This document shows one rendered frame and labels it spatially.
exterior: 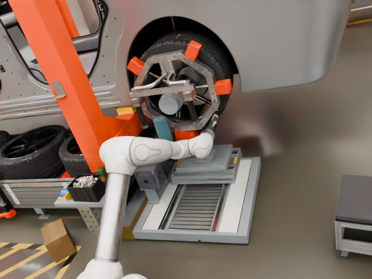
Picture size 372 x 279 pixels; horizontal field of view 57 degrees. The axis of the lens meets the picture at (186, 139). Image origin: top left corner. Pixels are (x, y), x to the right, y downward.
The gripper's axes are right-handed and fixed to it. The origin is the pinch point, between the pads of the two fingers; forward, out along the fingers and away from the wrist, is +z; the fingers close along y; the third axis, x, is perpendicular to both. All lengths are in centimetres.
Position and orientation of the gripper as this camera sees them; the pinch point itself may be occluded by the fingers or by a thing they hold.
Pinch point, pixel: (215, 118)
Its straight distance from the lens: 227.6
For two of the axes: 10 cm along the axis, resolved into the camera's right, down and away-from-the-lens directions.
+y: 4.8, -6.4, -6.0
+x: -8.3, -5.5, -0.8
